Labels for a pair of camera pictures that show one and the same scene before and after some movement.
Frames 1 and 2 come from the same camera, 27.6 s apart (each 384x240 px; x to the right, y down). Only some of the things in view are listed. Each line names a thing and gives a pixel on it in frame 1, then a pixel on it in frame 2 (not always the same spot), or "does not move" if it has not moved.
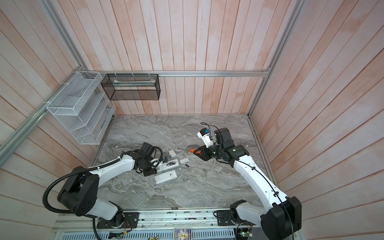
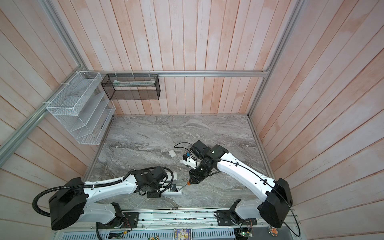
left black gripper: x=151 y=172 to x=156 y=195
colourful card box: x=182 y=234 does not move
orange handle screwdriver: x=192 y=150 to x=188 y=183
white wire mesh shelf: x=83 y=108 does not move
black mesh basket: x=132 y=86 does not move
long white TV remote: x=168 y=165 to x=179 y=191
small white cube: x=172 y=153 does not move
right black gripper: x=204 y=155 to x=195 y=177
